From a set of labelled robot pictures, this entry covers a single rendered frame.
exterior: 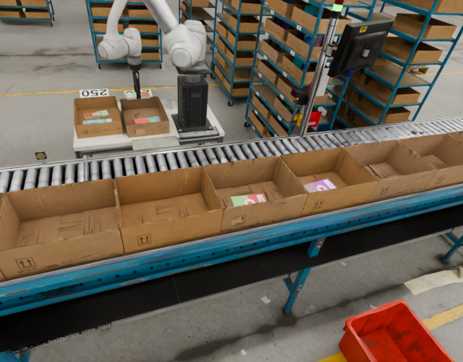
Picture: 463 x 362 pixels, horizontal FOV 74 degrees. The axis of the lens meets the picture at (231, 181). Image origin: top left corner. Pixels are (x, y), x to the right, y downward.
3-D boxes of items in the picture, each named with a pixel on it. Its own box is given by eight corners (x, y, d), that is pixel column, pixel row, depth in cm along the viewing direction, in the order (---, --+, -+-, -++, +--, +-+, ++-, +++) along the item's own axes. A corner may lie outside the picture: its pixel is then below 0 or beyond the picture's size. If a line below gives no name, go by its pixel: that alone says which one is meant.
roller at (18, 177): (26, 174, 176) (23, 166, 173) (11, 244, 140) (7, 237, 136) (16, 174, 174) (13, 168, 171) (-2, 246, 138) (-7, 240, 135)
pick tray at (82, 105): (117, 108, 234) (115, 95, 228) (123, 133, 208) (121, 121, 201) (76, 110, 225) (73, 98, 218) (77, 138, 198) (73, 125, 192)
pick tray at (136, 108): (159, 108, 241) (158, 95, 234) (170, 133, 214) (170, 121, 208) (121, 110, 231) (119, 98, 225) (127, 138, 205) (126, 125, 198)
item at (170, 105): (203, 100, 265) (203, 97, 263) (224, 136, 224) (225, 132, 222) (75, 108, 233) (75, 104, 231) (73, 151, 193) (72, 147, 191)
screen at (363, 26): (351, 99, 236) (387, 18, 196) (369, 110, 227) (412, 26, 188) (311, 114, 210) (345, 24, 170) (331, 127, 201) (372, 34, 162)
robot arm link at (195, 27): (207, 54, 205) (209, 19, 190) (202, 65, 191) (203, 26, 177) (183, 51, 205) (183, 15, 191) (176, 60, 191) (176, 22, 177)
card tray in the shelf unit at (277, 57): (259, 49, 319) (262, 39, 312) (286, 49, 328) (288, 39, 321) (275, 63, 290) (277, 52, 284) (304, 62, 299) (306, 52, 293)
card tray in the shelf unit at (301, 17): (290, 19, 260) (293, 6, 253) (321, 20, 269) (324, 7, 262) (315, 33, 231) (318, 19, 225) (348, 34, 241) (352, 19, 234)
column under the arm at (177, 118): (170, 115, 234) (170, 72, 212) (203, 113, 242) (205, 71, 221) (177, 133, 216) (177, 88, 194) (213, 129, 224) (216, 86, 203)
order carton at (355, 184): (333, 170, 178) (343, 146, 167) (365, 205, 157) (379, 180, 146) (272, 180, 165) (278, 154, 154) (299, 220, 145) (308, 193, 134)
